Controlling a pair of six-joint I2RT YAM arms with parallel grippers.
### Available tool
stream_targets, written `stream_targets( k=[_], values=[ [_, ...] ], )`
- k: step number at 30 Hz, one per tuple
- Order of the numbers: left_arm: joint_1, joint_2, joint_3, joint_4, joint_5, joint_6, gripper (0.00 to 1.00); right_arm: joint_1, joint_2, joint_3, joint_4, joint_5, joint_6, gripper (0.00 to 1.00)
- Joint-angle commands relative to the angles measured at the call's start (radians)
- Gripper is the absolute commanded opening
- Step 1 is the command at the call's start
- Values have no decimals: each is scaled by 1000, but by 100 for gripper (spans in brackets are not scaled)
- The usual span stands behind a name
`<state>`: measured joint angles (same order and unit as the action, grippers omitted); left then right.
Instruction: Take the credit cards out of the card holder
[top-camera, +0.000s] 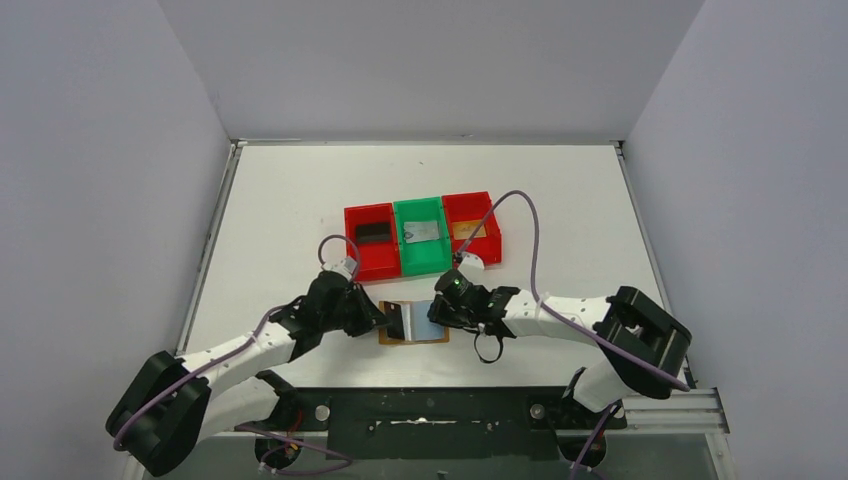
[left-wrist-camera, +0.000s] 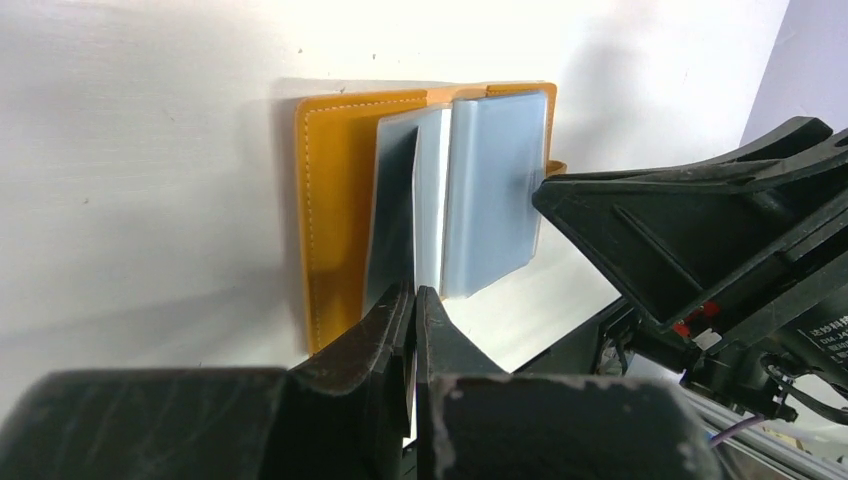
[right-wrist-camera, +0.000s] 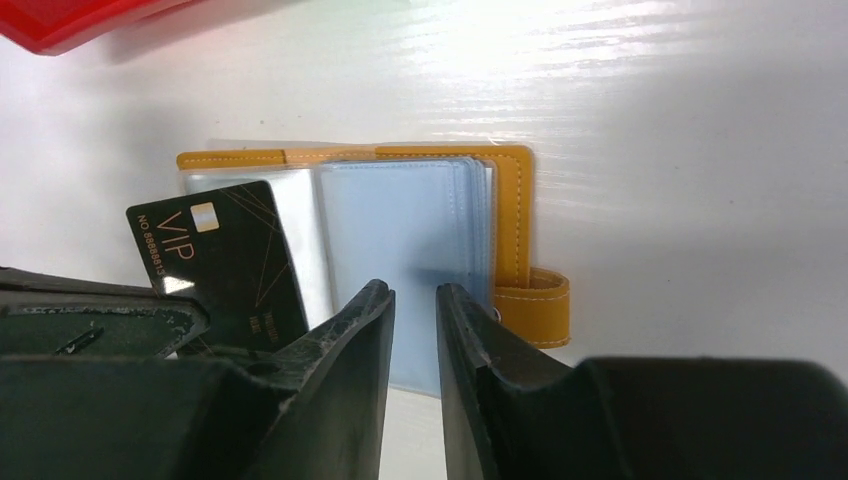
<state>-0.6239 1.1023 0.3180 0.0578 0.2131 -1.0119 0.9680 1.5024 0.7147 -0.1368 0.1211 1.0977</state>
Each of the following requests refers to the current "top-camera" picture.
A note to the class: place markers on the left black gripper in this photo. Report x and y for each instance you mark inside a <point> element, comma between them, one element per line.
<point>365,312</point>

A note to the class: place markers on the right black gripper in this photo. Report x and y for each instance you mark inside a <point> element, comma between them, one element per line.
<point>441,315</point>

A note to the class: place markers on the yellow leather card holder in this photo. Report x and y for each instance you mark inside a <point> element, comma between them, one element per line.
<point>418,328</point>

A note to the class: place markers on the green plastic bin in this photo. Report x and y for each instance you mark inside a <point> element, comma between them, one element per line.
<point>426,257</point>

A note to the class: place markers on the red bin with black card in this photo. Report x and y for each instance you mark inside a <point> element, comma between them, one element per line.
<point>379,261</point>

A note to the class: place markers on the red bin with gold card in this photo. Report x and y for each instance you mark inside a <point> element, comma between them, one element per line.
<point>463,213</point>

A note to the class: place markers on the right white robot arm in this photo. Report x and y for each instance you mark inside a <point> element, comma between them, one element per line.
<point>643,346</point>

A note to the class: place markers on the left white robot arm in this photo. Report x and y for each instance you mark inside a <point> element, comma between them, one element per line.
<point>159,417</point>

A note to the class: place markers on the gold card in bin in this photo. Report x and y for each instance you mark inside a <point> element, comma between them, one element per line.
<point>474,230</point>

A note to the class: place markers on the silver card in bin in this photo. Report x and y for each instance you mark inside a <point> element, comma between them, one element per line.
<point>421,231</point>

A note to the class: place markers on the black card in bin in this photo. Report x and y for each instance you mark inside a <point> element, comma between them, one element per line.
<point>371,233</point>

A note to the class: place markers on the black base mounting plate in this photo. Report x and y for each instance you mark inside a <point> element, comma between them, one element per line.
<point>444,442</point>

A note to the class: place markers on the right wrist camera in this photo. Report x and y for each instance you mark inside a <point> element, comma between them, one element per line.
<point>466,260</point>

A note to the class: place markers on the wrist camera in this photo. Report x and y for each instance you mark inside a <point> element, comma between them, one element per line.
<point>466,260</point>
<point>347,268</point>

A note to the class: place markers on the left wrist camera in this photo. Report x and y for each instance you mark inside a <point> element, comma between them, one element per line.
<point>347,268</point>

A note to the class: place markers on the aluminium frame rail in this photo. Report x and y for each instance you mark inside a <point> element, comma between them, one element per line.
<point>669,411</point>

